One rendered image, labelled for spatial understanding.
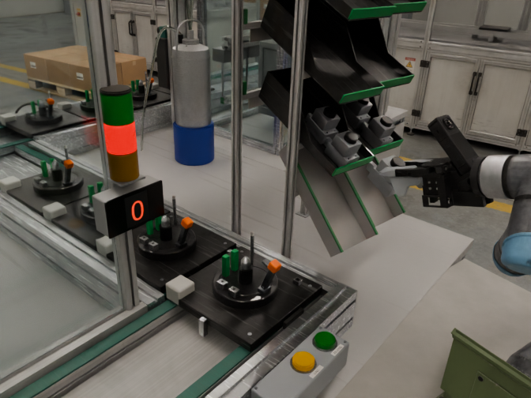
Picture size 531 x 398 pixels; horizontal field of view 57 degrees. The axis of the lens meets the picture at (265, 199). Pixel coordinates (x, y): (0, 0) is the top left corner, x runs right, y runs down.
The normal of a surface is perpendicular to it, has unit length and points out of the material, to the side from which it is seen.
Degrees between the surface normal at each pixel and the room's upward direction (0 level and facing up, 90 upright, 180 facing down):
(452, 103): 90
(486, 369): 90
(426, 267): 0
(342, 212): 45
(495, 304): 0
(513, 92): 90
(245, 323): 0
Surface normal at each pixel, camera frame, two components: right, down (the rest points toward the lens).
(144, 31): -0.52, 0.37
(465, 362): -0.81, 0.25
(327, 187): 0.48, -0.37
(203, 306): 0.04, -0.89
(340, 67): 0.30, -0.65
